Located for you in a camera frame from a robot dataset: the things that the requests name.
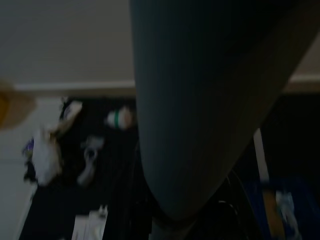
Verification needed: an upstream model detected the white crumpled plastic bag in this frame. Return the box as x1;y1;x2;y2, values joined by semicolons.
23;119;66;187

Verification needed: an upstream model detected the brown cardboard piece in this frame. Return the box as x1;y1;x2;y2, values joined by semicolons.
0;81;39;131

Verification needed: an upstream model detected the black cable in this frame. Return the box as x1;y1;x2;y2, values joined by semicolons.
214;169;261;240

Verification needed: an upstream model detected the grey carabiner strap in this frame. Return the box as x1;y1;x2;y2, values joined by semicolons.
76;136;105;186

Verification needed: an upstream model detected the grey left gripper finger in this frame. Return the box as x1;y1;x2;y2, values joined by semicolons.
129;0;320;221

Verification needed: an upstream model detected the white baseboard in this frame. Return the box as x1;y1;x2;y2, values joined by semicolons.
14;74;320;94

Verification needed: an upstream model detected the white pole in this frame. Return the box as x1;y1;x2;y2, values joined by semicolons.
252;127;271;183

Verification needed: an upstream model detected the blue plastic basket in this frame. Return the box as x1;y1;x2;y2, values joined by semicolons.
243;176;320;240

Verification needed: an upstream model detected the black floor mat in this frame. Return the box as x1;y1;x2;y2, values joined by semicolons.
19;94;320;240

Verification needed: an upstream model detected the white printed box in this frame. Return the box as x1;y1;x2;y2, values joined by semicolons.
71;204;109;240

